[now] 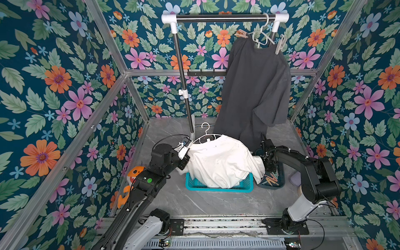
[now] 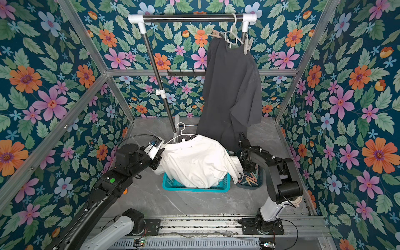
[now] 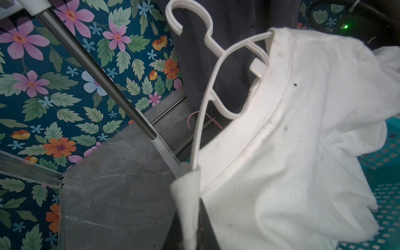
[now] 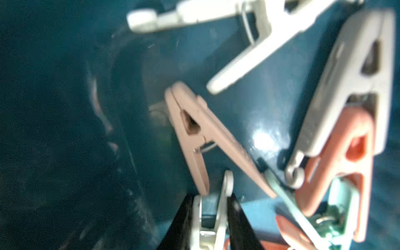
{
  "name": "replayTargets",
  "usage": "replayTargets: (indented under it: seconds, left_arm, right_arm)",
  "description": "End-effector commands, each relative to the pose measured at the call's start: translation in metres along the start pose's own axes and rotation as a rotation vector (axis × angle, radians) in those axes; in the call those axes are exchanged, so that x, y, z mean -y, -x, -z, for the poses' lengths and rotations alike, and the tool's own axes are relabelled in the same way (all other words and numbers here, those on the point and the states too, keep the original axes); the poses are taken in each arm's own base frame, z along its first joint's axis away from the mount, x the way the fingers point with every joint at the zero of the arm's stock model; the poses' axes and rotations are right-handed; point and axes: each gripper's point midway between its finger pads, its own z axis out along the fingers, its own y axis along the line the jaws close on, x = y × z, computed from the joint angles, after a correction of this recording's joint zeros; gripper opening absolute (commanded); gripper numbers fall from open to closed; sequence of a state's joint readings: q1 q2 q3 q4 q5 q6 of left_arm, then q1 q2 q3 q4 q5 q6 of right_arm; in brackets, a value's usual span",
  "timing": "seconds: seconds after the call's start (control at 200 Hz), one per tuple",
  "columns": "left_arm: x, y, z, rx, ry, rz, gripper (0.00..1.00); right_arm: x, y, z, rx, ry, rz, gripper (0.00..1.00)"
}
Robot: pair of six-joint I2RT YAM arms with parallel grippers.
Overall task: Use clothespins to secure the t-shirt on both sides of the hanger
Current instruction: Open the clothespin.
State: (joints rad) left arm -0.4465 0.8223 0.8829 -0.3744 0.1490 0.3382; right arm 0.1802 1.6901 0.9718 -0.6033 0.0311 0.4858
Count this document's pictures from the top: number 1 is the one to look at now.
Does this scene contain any white plastic hanger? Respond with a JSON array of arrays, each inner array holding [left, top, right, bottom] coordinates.
[[192, 122, 222, 144], [246, 14, 276, 49]]

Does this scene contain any white garment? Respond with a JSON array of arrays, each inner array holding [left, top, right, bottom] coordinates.
[[177, 135, 265, 188]]

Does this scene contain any dark grey t-shirt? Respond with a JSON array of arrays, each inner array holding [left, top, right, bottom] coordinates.
[[214, 38, 291, 151]]

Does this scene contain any white clothespin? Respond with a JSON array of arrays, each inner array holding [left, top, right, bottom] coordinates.
[[275, 34, 287, 55]]

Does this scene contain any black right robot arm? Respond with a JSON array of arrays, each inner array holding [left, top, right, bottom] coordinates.
[[259, 133, 341, 233]]

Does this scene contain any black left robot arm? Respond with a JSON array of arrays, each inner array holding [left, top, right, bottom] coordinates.
[[92, 140, 190, 250]]

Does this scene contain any dark teal clothespin tray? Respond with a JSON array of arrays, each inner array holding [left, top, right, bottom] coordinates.
[[253, 148, 285, 190]]

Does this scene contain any lavender cloth item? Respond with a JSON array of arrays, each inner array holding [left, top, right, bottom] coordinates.
[[290, 171, 302, 187]]

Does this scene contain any teal laundry basket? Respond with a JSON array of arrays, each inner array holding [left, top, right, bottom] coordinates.
[[185, 173, 254, 193]]

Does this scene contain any orange shark plush toy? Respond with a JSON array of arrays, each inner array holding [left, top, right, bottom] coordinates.
[[110, 166, 145, 209]]

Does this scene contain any white steel clothes rack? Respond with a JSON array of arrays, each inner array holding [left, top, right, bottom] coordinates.
[[161, 12, 290, 141]]

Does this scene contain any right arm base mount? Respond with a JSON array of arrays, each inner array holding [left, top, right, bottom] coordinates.
[[261, 217, 309, 235]]

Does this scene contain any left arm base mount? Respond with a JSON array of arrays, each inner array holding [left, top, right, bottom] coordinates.
[[140, 216, 185, 236]]

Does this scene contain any black wall hook rail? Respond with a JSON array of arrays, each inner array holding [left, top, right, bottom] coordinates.
[[186, 69, 227, 77]]

